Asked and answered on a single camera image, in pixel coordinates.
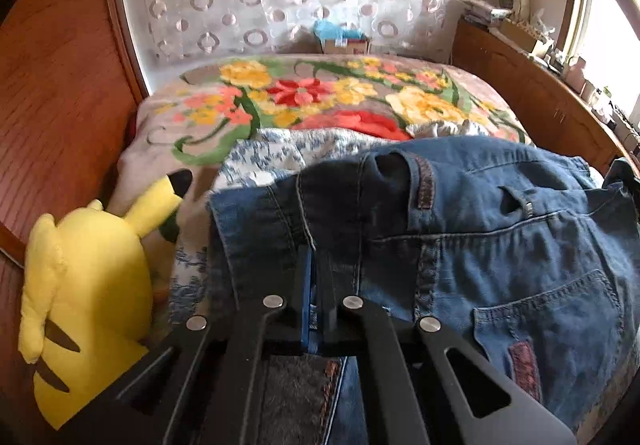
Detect window with wooden frame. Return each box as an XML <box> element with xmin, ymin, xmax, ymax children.
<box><xmin>564</xmin><ymin>0</ymin><xmax>639</xmax><ymax>121</ymax></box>

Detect cardboard box with blue cloth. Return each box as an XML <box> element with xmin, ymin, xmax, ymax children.
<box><xmin>314</xmin><ymin>20</ymin><xmax>370</xmax><ymax>55</ymax></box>

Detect blue denim jeans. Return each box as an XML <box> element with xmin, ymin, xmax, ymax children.
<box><xmin>207</xmin><ymin>134</ymin><xmax>640</xmax><ymax>445</ymax></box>

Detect long wooden sideboard cabinet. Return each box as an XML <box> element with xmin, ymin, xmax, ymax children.
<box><xmin>451</xmin><ymin>20</ymin><xmax>639</xmax><ymax>174</ymax></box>

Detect yellow Pikachu plush toy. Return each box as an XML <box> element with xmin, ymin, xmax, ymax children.
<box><xmin>18</xmin><ymin>169</ymin><xmax>193</xmax><ymax>430</ymax></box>

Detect colourful floral blanket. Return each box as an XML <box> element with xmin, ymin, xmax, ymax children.
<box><xmin>107</xmin><ymin>55</ymin><xmax>530</xmax><ymax>216</ymax></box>

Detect blue white floral bedsheet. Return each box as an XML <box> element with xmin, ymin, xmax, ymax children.
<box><xmin>169</xmin><ymin>122</ymin><xmax>499</xmax><ymax>324</ymax></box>

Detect cardboard box on sideboard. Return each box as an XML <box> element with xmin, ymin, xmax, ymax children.
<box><xmin>499</xmin><ymin>18</ymin><xmax>553</xmax><ymax>58</ymax></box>

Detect stack of papers on sideboard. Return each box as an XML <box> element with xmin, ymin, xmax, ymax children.
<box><xmin>460</xmin><ymin>0</ymin><xmax>513</xmax><ymax>27</ymax></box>

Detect wooden headboard panel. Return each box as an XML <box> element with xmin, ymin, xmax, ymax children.
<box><xmin>1</xmin><ymin>0</ymin><xmax>145</xmax><ymax>444</ymax></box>

